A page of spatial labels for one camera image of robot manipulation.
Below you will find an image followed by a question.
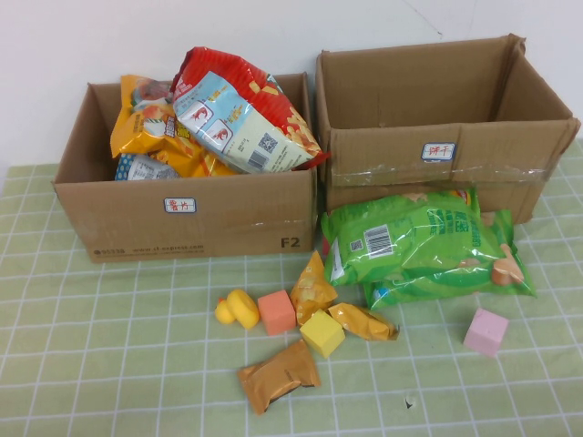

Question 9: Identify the red shrimp chips bag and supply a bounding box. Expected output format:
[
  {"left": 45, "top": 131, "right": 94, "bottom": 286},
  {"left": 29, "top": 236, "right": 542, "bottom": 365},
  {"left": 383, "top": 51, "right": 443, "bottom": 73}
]
[{"left": 171, "top": 46, "right": 332, "bottom": 175}]

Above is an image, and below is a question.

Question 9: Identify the yellow snack packet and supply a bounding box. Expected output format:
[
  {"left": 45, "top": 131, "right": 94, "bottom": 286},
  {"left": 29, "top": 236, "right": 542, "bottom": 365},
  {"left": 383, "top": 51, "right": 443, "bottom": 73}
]
[
  {"left": 290, "top": 249, "right": 339, "bottom": 327},
  {"left": 327, "top": 302, "right": 401, "bottom": 342}
]

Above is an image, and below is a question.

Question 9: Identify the blue white dotted snack bag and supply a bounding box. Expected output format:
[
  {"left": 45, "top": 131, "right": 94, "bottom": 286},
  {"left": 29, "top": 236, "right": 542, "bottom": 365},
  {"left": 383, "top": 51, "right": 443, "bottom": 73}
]
[{"left": 114, "top": 153, "right": 182, "bottom": 182}]

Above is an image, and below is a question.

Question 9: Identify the brown gold snack packet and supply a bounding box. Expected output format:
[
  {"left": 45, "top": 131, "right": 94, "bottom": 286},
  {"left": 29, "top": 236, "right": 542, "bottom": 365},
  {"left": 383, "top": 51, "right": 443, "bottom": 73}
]
[{"left": 237, "top": 339, "right": 322, "bottom": 416}]

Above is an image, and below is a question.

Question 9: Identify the orange foam cube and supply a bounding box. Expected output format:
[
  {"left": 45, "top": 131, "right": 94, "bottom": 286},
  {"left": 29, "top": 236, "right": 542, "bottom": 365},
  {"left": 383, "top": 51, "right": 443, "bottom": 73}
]
[{"left": 257, "top": 290, "right": 298, "bottom": 337}]

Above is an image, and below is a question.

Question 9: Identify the yellow rubber duck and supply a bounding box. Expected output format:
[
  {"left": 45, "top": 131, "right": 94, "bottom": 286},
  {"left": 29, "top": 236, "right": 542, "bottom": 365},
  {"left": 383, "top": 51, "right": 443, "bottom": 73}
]
[{"left": 214, "top": 289, "right": 261, "bottom": 330}]

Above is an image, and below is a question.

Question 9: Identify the white label with red writing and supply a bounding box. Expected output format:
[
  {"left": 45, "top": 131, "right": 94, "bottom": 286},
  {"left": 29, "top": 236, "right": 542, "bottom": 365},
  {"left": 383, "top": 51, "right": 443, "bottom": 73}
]
[
  {"left": 421, "top": 141, "right": 457, "bottom": 162},
  {"left": 163, "top": 197, "right": 199, "bottom": 215}
]

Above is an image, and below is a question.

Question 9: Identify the green chips bag with barcode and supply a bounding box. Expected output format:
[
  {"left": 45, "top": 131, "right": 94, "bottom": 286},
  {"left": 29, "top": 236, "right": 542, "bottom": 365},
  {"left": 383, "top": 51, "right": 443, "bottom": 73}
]
[{"left": 321, "top": 188, "right": 485, "bottom": 287}]

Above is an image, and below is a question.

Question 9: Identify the taped cardboard box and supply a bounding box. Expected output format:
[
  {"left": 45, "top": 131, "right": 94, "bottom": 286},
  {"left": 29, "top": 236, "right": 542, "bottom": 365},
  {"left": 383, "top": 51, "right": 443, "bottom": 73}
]
[{"left": 315, "top": 34, "right": 582, "bottom": 225}]

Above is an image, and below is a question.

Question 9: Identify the yellow foam cube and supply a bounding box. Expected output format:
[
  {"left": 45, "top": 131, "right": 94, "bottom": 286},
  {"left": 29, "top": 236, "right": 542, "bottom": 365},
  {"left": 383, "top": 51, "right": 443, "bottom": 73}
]
[{"left": 299, "top": 309, "right": 346, "bottom": 359}]

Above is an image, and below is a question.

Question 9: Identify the cardboard box with F2 print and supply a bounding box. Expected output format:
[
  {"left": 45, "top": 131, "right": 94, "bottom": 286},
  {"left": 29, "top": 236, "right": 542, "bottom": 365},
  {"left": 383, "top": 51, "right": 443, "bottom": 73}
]
[{"left": 52, "top": 72, "right": 319, "bottom": 264}]

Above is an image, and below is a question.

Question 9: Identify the orange yellow chips bag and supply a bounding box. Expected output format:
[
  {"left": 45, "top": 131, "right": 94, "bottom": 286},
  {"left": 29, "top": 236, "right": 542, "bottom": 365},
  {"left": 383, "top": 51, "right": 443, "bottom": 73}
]
[{"left": 109, "top": 75, "right": 239, "bottom": 178}]

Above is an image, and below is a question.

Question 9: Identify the pink foam cube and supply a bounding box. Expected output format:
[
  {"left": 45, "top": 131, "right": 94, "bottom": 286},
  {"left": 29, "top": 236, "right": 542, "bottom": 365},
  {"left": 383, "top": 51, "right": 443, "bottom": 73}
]
[{"left": 463, "top": 307, "right": 510, "bottom": 359}]

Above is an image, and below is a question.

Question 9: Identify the green checked tablecloth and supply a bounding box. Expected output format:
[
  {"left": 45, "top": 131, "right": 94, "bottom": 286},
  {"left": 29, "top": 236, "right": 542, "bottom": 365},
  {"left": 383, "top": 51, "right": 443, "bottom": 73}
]
[{"left": 0, "top": 138, "right": 583, "bottom": 437}]

